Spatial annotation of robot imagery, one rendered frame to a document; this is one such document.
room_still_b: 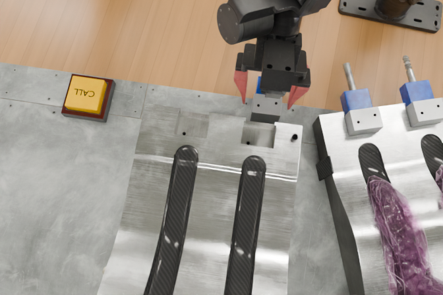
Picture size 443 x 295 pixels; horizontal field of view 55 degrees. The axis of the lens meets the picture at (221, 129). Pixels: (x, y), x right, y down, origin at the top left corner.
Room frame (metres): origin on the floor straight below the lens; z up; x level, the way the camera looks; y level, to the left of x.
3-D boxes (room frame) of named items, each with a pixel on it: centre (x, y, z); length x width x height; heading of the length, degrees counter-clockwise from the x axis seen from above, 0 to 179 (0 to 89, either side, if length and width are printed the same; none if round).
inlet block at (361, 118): (0.27, -0.23, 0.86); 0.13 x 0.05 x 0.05; 8
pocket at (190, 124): (0.21, 0.05, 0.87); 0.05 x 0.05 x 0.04; 81
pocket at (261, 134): (0.19, -0.06, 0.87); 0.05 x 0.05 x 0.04; 81
